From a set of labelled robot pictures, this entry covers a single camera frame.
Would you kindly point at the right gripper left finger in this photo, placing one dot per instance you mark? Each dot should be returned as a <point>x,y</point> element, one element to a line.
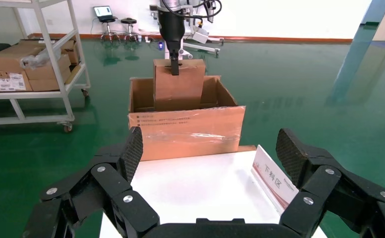
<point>113,190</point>

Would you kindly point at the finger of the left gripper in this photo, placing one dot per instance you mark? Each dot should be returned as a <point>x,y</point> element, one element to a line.
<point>175,64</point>

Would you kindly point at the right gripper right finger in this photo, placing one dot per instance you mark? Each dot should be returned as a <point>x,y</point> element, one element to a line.
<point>323,187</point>

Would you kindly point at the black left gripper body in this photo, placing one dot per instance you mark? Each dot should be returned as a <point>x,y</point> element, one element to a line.
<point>172,28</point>

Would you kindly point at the small cardboard box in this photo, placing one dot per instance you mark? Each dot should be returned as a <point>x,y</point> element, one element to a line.
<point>179,88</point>

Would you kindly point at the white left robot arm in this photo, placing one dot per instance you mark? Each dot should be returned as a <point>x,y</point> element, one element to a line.
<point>176,5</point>

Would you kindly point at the large open cardboard box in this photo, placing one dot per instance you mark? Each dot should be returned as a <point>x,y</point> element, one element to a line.
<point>185,131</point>

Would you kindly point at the plain brown cardboard carton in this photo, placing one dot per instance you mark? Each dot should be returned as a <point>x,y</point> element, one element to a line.
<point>47,84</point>
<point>71,52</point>

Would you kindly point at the cardboard box with white labels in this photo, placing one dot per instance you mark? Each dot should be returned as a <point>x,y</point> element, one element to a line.
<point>11,82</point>

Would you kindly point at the big plain cardboard carton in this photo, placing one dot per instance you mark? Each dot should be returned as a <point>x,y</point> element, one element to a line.
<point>5,57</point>

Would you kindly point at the black round stool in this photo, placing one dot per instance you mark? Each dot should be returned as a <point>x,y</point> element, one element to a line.
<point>129,21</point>
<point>108,20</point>

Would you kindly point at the acrylic sign with Chinese text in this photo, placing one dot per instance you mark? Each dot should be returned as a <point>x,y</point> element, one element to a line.
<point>276,179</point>

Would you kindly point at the open laptop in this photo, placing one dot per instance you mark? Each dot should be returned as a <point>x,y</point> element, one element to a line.
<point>103,11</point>

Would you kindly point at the white metal shelving cart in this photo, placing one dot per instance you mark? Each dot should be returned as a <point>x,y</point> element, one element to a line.
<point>21,120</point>

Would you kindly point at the clear crumpled plastic bag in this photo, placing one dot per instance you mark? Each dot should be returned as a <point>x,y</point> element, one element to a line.
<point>38,59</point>

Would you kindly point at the blue pillar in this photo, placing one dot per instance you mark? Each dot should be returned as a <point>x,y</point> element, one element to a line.
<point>376,11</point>

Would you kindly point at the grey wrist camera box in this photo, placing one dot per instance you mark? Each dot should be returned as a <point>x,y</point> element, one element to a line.
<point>200,35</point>

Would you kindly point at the white metal pole frame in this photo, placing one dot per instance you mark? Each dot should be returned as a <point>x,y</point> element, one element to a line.
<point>202,47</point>

